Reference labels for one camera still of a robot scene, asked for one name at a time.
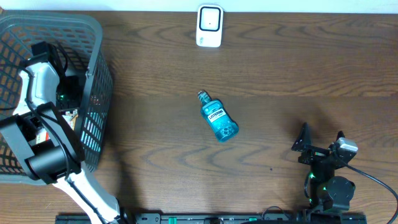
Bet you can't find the orange chocolate bar wrapper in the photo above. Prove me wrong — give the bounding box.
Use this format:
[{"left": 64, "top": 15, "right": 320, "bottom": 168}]
[{"left": 62, "top": 109, "right": 78, "bottom": 130}]

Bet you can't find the yellow white snack bag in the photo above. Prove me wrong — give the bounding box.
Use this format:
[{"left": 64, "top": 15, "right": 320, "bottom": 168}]
[{"left": 35, "top": 129, "right": 50, "bottom": 144}]

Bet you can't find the blue mouthwash bottle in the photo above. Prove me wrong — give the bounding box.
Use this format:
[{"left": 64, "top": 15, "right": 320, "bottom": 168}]
[{"left": 197, "top": 90, "right": 239, "bottom": 142}]

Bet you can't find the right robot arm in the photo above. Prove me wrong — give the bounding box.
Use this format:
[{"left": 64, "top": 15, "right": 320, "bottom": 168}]
[{"left": 292, "top": 123, "right": 358, "bottom": 221}]

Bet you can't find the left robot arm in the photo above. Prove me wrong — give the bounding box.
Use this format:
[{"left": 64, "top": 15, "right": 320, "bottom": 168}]
[{"left": 1, "top": 42, "right": 131, "bottom": 223}]

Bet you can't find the white barcode scanner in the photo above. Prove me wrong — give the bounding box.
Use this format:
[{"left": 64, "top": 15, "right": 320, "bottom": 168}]
[{"left": 196, "top": 4, "right": 224, "bottom": 48}]

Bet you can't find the grey plastic shopping basket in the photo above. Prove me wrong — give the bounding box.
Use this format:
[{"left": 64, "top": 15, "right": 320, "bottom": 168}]
[{"left": 1, "top": 11, "right": 113, "bottom": 185}]

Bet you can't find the right camera cable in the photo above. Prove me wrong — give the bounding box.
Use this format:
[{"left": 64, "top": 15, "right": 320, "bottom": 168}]
[{"left": 341, "top": 158, "right": 398, "bottom": 224}]

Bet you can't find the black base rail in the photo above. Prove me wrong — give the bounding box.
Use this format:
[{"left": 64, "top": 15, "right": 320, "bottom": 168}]
[{"left": 55, "top": 212, "right": 368, "bottom": 224}]

